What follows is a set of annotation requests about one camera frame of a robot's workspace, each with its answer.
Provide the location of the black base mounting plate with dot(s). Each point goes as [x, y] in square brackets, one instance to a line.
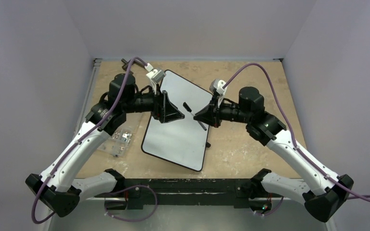
[239, 193]

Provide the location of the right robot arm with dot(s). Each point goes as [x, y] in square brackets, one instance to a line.
[320, 189]

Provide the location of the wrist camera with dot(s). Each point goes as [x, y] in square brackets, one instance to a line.
[155, 76]
[218, 88]

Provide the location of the clear plastic screw box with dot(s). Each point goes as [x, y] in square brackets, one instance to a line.
[118, 144]

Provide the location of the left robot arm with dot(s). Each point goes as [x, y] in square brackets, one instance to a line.
[57, 186]

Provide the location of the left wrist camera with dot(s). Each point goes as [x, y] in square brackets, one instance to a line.
[155, 76]

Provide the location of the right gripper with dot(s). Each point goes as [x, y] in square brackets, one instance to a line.
[216, 111]

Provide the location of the white whiteboard black frame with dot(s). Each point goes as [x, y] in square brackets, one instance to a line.
[182, 142]

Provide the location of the aluminium frame rail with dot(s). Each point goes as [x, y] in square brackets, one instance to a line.
[199, 193]

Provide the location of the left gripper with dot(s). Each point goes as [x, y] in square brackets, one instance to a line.
[165, 110]

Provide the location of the black marker cap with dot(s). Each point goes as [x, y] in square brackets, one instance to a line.
[186, 106]

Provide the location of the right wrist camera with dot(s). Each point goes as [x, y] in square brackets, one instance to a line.
[218, 88]

